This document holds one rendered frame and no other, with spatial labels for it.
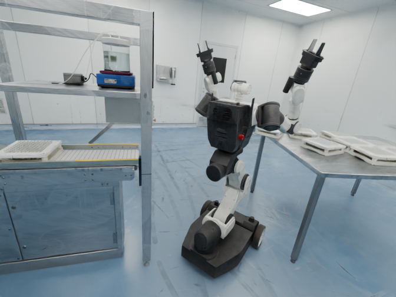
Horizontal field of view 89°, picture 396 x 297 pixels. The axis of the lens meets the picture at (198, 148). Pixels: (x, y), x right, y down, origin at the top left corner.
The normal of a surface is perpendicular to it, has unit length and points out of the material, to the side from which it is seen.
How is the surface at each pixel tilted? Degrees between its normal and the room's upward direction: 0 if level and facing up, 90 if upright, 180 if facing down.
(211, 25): 90
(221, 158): 45
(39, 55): 90
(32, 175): 90
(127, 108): 90
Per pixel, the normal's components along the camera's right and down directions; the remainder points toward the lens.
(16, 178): 0.26, 0.36
